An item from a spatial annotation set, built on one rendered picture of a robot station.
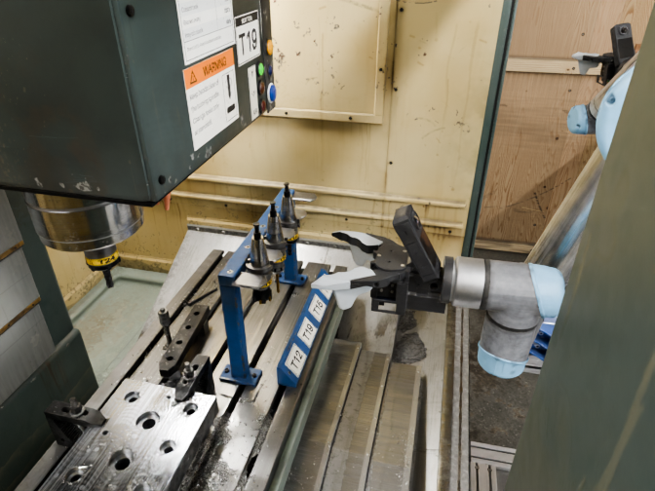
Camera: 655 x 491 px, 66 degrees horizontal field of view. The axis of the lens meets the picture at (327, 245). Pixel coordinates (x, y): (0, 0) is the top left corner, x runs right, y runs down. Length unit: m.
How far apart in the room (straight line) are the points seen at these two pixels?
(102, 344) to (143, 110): 1.54
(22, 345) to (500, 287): 1.17
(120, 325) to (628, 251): 1.95
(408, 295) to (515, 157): 2.69
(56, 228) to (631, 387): 0.72
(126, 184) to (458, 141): 1.24
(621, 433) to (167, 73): 0.56
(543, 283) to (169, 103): 0.55
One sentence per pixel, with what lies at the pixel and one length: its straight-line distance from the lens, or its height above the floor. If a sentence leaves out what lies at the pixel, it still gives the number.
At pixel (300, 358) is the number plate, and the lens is 1.35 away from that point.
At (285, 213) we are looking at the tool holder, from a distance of 1.32.
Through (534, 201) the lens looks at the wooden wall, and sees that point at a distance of 3.55.
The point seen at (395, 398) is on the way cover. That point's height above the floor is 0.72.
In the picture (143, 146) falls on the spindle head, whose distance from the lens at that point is 0.61.
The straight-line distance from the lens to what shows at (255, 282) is 1.13.
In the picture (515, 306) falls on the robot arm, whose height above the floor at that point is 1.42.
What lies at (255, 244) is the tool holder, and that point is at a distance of 1.13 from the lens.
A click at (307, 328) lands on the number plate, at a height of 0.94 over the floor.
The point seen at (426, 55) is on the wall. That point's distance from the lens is 1.63.
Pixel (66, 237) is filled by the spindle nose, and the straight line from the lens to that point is 0.82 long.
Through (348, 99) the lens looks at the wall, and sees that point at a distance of 1.69.
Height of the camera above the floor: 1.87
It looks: 32 degrees down
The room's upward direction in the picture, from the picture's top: straight up
